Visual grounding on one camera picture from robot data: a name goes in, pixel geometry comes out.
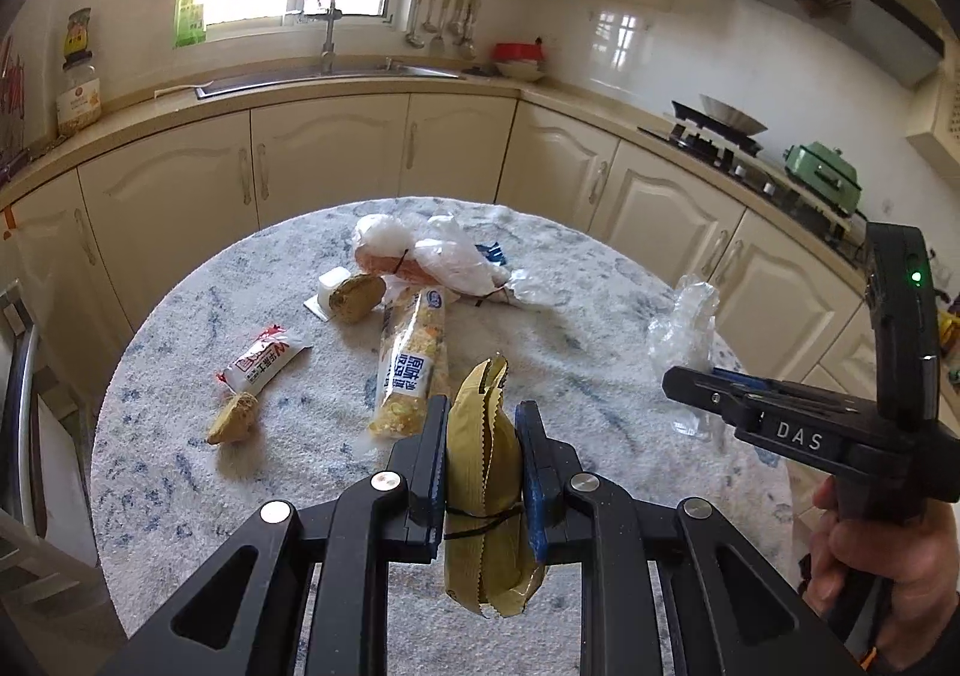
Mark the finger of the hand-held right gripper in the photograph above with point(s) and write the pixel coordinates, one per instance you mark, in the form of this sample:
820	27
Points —
701	391
780	387

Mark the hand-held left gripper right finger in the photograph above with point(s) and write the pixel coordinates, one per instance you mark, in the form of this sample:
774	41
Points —
534	496

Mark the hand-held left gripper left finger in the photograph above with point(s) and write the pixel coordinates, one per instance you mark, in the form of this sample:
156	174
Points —
429	481

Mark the olive yellow snack packet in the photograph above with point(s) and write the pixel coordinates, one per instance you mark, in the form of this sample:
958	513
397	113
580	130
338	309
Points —
484	466

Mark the clear plastic bag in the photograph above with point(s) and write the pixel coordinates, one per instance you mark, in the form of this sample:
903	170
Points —
686	331

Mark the long yellow snack packet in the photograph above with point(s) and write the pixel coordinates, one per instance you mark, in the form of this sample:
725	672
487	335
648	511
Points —
412	368

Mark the brown bread piece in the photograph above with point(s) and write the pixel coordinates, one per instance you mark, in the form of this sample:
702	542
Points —
358	297
232	417

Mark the clear plastic film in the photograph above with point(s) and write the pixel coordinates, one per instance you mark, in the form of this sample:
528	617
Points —
529	289

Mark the red white snack wrapper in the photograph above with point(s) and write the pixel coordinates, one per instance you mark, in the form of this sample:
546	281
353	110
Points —
262	359

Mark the white plastic bag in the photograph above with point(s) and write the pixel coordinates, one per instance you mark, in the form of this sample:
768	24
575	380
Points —
450	263

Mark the dark blue snack wrapper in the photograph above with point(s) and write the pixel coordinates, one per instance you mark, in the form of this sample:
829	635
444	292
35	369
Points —
493	252

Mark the clear bag with bread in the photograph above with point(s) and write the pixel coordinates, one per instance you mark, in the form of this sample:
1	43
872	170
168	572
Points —
379	241

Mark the person's right forearm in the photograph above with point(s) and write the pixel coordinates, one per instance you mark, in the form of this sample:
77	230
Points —
926	635

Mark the person's right hand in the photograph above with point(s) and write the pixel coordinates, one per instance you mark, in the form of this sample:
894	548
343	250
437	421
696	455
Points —
862	556

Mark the green electric cooker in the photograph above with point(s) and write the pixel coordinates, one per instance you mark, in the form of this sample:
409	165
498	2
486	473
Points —
821	177

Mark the black glass gas stove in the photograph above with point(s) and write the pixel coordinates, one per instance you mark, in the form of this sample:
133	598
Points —
750	173

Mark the black portable burner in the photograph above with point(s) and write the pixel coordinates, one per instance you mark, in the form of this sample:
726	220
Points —
697	128

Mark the grey wok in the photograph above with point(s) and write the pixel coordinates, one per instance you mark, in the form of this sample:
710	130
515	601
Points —
731	115

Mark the beige kitchen countertop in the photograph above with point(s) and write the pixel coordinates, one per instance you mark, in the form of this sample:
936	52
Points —
570	102

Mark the cream lower kitchen cabinets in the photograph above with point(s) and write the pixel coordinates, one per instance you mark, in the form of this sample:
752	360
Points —
337	143

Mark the beige bowl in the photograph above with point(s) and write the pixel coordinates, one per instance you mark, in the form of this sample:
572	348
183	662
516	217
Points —
520	71

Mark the red white bowl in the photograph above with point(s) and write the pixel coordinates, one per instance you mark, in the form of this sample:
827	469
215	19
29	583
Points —
519	51

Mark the metal rack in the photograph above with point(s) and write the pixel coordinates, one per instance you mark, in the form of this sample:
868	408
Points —
22	406

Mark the stainless steel sink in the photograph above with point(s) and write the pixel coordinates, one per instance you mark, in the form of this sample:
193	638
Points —
330	78

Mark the metal hanging spoon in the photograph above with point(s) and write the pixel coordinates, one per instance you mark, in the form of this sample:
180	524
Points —
469	45

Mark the metal hanging skimmer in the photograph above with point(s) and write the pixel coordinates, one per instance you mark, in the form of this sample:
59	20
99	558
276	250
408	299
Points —
455	27

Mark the metal hanging spatula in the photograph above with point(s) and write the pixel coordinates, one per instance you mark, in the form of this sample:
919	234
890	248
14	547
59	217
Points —
436	34

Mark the metal hanging ladle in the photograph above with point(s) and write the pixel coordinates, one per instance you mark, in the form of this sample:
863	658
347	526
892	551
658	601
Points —
415	30

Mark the metal sink faucet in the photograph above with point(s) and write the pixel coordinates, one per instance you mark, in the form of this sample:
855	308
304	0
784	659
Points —
328	38

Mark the wooden spoon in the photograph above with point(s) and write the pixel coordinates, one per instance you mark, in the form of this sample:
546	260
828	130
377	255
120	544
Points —
176	91

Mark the orange tape piece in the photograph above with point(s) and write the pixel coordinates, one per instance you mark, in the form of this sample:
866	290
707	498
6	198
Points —
9	224

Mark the glass jar with yellow contents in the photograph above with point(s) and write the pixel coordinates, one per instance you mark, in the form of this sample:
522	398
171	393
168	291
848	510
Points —
79	102

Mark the green dish soap bottle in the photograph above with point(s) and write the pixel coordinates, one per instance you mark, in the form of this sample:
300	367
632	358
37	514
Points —
190	15

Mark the rack with red utensils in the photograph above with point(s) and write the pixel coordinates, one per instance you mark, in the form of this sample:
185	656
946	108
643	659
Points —
13	98

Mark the yellow label bottle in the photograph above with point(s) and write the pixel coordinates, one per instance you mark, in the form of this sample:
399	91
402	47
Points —
78	34

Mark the cream side wall cabinet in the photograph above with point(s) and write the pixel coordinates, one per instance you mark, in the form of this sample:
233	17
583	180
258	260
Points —
937	136

